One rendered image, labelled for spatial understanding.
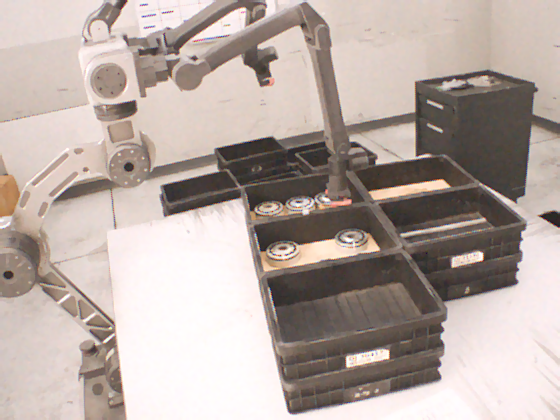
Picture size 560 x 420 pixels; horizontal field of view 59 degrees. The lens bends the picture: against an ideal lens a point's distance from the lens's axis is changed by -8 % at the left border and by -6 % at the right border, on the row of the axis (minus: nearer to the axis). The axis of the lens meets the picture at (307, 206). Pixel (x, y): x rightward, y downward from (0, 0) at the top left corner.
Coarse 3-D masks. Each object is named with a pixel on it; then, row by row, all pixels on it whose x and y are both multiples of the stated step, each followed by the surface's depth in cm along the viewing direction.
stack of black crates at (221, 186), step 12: (180, 180) 288; (192, 180) 290; (204, 180) 292; (216, 180) 295; (228, 180) 296; (168, 192) 287; (180, 192) 290; (192, 192) 292; (204, 192) 295; (216, 192) 295; (228, 192) 270; (240, 192) 272; (168, 204) 261; (180, 204) 262; (192, 204) 266; (204, 204) 268
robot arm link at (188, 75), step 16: (272, 16) 136; (288, 16) 137; (304, 16) 137; (320, 16) 139; (240, 32) 135; (256, 32) 136; (272, 32) 137; (304, 32) 145; (208, 48) 135; (224, 48) 135; (240, 48) 136; (176, 64) 132; (192, 64) 131; (208, 64) 134; (176, 80) 131; (192, 80) 133
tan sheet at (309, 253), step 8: (328, 240) 169; (368, 240) 167; (304, 248) 166; (312, 248) 166; (320, 248) 165; (328, 248) 165; (368, 248) 163; (376, 248) 163; (264, 256) 164; (304, 256) 162; (312, 256) 162; (320, 256) 161; (328, 256) 161; (336, 256) 160; (344, 256) 160; (264, 264) 160; (296, 264) 158
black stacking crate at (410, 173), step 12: (372, 168) 196; (384, 168) 197; (396, 168) 198; (408, 168) 199; (420, 168) 200; (432, 168) 201; (444, 168) 200; (360, 180) 197; (372, 180) 198; (384, 180) 199; (396, 180) 200; (408, 180) 201; (420, 180) 202; (432, 180) 203; (444, 180) 202; (456, 180) 191; (468, 180) 181
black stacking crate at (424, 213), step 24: (456, 192) 172; (480, 192) 173; (408, 216) 172; (432, 216) 174; (456, 216) 176; (480, 216) 175; (504, 216) 160; (408, 240) 165; (480, 240) 148; (504, 240) 150; (432, 264) 148
